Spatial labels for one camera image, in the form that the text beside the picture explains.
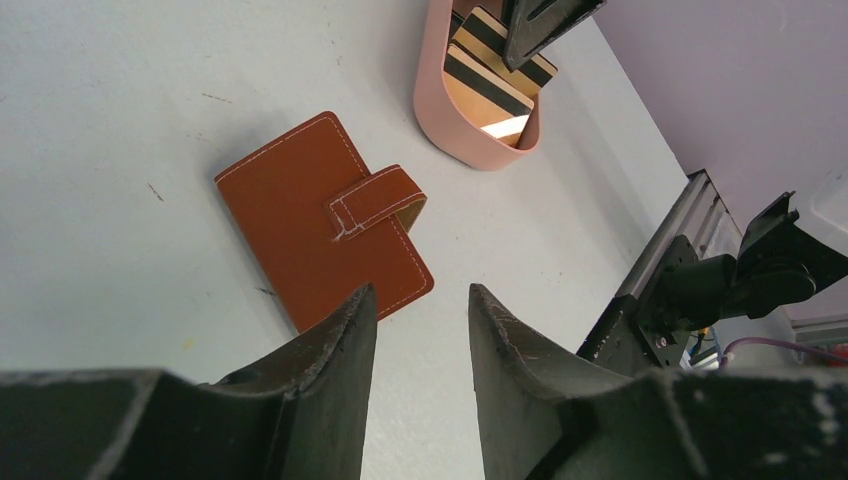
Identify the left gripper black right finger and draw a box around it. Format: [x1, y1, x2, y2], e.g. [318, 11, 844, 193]
[468, 284, 847, 479]

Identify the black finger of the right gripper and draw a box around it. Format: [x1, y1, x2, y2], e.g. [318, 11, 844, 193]
[501, 0, 606, 71]

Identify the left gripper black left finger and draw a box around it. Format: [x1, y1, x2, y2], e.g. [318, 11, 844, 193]
[1, 285, 377, 479]

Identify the pink oval tray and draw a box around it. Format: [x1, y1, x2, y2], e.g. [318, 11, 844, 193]
[413, 1, 541, 171]

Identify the brown leather card holder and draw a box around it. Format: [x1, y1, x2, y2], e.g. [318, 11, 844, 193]
[214, 111, 434, 332]

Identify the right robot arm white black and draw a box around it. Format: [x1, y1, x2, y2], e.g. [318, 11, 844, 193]
[620, 192, 847, 345]

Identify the stack of striped credit cards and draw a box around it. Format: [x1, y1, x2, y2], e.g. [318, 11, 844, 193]
[443, 5, 558, 147]

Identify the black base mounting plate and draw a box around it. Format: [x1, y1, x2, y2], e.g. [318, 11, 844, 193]
[577, 235, 698, 377]

